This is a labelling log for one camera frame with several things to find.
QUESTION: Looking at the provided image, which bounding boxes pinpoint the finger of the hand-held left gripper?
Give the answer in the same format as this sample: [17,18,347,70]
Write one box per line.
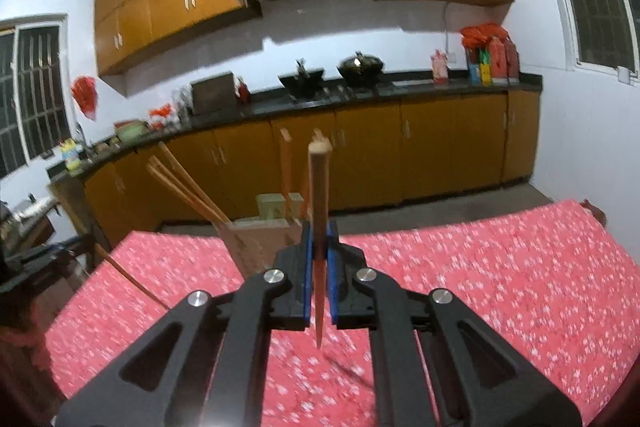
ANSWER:
[5,243,94,291]

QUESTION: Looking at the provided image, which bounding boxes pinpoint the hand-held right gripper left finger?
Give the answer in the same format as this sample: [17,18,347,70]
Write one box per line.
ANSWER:
[55,221,315,427]

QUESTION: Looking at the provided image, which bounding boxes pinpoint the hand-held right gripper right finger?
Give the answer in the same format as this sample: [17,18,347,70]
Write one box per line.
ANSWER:
[326,219,583,427]

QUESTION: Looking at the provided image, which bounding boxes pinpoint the beige chopstick holder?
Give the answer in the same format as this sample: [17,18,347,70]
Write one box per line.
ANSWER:
[215,191,311,281]

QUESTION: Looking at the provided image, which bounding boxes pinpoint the red wooden chopstick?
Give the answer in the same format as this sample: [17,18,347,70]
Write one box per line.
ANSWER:
[279,129,295,219]

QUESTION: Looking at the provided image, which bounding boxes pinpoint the black wok with utensils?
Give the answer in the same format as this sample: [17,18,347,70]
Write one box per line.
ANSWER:
[277,59,326,98]

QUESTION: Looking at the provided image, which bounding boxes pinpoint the yellow green soap bottle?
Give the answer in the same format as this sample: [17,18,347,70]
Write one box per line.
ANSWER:
[60,139,84,172]

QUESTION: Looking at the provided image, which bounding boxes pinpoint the metal faucet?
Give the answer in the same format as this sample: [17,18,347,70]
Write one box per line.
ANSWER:
[75,122,94,156]

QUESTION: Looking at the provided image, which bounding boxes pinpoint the red floral tablecloth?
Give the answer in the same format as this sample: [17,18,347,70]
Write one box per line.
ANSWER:
[44,200,640,427]

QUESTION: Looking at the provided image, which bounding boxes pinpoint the green pot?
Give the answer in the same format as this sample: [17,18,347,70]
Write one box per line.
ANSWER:
[114,119,149,143]

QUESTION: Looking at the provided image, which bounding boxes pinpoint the barred window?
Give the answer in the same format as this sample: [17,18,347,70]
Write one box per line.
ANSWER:
[0,14,74,180]

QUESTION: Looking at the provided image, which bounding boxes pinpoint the red hanging mesh bag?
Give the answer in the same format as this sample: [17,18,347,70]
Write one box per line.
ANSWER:
[71,76,99,122]

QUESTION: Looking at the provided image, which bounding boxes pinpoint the wooden lower cabinets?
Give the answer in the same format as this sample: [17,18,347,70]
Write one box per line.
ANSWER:
[82,89,544,234]

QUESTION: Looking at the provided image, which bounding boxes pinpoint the small red plastic bag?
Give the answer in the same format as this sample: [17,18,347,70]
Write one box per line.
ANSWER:
[149,104,174,130]

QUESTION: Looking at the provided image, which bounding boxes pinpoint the glass jars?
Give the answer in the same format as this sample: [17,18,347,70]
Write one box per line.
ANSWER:
[172,87,194,118]

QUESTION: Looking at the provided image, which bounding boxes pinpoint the brown box appliance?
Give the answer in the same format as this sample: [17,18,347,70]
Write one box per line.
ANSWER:
[190,72,237,116]

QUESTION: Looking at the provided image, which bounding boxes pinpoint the black wok with lid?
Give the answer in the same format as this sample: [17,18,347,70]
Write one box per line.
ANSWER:
[336,51,386,88]

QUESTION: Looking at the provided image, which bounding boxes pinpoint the black kitchen countertop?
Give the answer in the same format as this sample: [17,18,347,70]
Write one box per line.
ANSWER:
[47,74,544,180]

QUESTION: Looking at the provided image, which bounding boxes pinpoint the pink packet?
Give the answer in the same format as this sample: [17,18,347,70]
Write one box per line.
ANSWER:
[431,49,450,84]

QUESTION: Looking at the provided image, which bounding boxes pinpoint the yellow green box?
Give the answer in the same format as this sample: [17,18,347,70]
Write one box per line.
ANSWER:
[467,49,494,86]

